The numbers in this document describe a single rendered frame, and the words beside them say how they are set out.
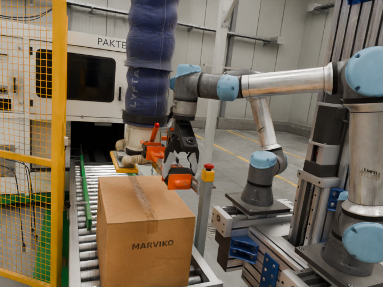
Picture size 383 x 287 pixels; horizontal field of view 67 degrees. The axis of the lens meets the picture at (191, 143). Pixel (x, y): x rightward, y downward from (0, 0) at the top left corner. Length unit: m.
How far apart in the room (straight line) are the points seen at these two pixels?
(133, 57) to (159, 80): 0.15
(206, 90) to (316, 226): 0.71
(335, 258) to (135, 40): 1.14
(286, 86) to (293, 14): 12.23
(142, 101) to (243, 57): 10.39
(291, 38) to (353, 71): 12.26
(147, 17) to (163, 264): 1.11
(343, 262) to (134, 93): 1.06
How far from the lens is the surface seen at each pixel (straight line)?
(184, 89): 0.88
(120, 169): 1.35
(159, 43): 1.38
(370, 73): 0.79
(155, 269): 1.46
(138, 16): 1.41
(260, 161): 1.33
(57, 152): 1.88
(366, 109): 0.82
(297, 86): 0.94
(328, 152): 1.20
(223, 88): 0.84
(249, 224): 1.38
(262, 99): 1.49
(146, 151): 1.22
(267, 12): 12.40
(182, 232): 1.40
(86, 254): 1.85
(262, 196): 1.37
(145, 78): 1.38
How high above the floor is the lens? 1.54
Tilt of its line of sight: 11 degrees down
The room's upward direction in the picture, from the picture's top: 6 degrees clockwise
